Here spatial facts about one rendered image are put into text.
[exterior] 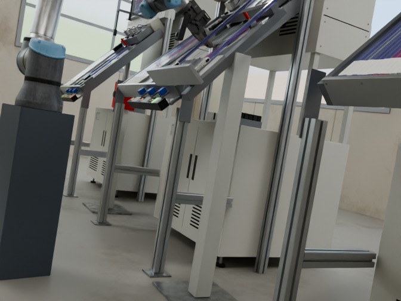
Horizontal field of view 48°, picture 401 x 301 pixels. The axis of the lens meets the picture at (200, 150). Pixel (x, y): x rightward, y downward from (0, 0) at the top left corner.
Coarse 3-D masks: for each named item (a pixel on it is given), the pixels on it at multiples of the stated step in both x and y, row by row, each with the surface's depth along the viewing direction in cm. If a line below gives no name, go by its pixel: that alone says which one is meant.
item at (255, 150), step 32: (192, 128) 221; (256, 128) 189; (192, 160) 217; (256, 160) 191; (288, 160) 200; (160, 192) 243; (192, 192) 213; (256, 192) 193; (288, 192) 202; (320, 192) 211; (192, 224) 209; (224, 224) 187; (256, 224) 195; (320, 224) 214; (224, 256) 189; (256, 256) 197
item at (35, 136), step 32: (0, 128) 150; (32, 128) 141; (64, 128) 148; (0, 160) 147; (32, 160) 142; (64, 160) 149; (0, 192) 144; (32, 192) 144; (0, 224) 141; (32, 224) 145; (0, 256) 140; (32, 256) 147
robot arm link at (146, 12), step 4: (144, 0) 179; (148, 0) 178; (140, 4) 179; (144, 4) 177; (148, 4) 177; (152, 4) 175; (140, 8) 180; (144, 8) 178; (148, 8) 177; (152, 8) 177; (156, 8) 175; (144, 12) 180; (148, 12) 178; (152, 12) 178; (156, 12) 180; (144, 16) 183; (148, 16) 181; (152, 16) 180
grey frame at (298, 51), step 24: (216, 0) 253; (312, 0) 190; (288, 96) 192; (120, 120) 233; (288, 120) 192; (288, 144) 193; (168, 168) 170; (168, 192) 168; (168, 216) 170; (264, 216) 195; (168, 240) 170; (264, 240) 193; (264, 264) 195
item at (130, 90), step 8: (120, 88) 227; (128, 88) 217; (136, 88) 207; (160, 88) 184; (168, 88) 177; (128, 96) 225; (136, 96) 215; (144, 96) 205; (160, 96) 190; (168, 96) 182; (176, 96) 176
